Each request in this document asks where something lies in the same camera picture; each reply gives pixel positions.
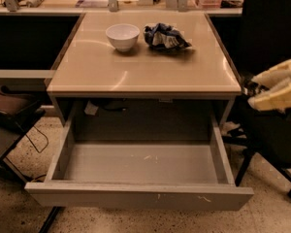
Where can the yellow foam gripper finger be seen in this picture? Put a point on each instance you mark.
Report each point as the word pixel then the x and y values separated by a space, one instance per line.
pixel 274 75
pixel 272 100

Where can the white ceramic bowl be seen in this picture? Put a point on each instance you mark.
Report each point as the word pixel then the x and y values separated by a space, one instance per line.
pixel 123 36

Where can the open grey top drawer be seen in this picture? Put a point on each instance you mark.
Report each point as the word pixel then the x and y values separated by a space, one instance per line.
pixel 154 155

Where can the dark rxbar chocolate wrapper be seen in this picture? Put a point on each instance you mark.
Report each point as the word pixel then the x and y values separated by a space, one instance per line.
pixel 251 88

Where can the brown chair left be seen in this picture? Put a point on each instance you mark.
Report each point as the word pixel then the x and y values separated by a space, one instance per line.
pixel 18 114

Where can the beige cabinet with drawer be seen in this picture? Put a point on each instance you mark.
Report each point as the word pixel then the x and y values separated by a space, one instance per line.
pixel 91 67

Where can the crumpled blue chip bag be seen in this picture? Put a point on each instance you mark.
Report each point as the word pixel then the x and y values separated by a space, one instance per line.
pixel 161 36

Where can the black office chair right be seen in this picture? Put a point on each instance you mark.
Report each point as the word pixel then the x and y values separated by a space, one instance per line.
pixel 264 41

